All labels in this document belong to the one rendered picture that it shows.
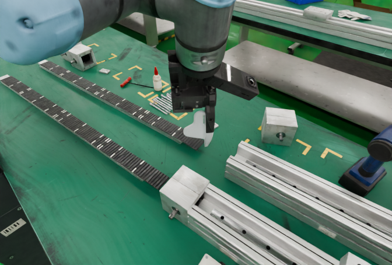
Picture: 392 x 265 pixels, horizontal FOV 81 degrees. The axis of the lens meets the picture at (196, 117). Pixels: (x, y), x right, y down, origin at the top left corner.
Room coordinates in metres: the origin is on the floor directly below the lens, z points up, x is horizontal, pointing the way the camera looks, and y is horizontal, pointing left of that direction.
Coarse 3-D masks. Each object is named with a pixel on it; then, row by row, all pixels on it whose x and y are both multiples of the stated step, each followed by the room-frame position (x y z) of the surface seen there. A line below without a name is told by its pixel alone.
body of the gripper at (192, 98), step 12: (168, 60) 0.33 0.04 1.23; (180, 72) 0.32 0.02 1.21; (192, 72) 0.30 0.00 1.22; (204, 72) 0.30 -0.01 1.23; (216, 72) 0.32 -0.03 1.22; (180, 84) 0.33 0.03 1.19; (192, 84) 0.34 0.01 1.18; (204, 84) 0.34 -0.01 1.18; (180, 96) 0.32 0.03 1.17; (192, 96) 0.32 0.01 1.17; (204, 96) 0.33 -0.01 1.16; (180, 108) 0.34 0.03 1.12; (192, 108) 0.34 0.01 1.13
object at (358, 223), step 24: (240, 144) 0.48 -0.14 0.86; (240, 168) 0.39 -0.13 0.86; (264, 168) 0.42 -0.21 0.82; (288, 168) 0.39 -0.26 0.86; (264, 192) 0.35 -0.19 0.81; (288, 192) 0.32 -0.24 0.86; (312, 192) 0.34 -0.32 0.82; (336, 192) 0.32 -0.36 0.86; (312, 216) 0.27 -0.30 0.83; (336, 216) 0.25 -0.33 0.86; (360, 216) 0.27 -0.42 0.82; (384, 216) 0.26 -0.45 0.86; (360, 240) 0.21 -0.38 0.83; (384, 240) 0.20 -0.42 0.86; (384, 264) 0.17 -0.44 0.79
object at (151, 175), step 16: (0, 80) 0.93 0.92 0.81; (16, 80) 0.93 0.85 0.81; (32, 96) 0.80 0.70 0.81; (48, 112) 0.70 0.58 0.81; (64, 112) 0.70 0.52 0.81; (80, 128) 0.61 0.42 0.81; (96, 144) 0.53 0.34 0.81; (112, 144) 0.53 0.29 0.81; (128, 160) 0.46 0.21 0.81; (144, 176) 0.40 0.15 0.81; (160, 176) 0.40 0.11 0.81
